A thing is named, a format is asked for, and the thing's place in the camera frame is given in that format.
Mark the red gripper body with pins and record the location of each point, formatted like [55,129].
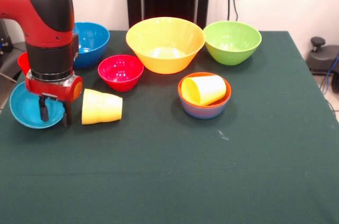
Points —
[55,87]

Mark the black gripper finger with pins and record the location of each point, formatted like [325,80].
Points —
[67,114]
[44,110]

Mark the small light blue bowl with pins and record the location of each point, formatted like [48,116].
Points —
[26,114]

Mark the yellow cup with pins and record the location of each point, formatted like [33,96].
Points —
[91,107]
[206,89]

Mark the orange-yellow cup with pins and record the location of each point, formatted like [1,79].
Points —
[114,108]

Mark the small magenta bowl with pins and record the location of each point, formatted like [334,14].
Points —
[120,81]

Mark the large orange-yellow bowl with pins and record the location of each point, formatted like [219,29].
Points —
[164,59]

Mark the small orange-red bowl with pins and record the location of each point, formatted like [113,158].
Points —
[228,94]

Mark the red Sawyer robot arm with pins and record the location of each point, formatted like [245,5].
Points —
[45,22]

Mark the red cup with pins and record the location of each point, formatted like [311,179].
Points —
[23,62]

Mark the large blue bowl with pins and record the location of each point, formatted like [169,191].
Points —
[91,46]

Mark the dark green tablecloth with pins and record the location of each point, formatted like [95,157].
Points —
[169,176]

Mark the large green bowl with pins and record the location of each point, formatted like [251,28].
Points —
[230,52]

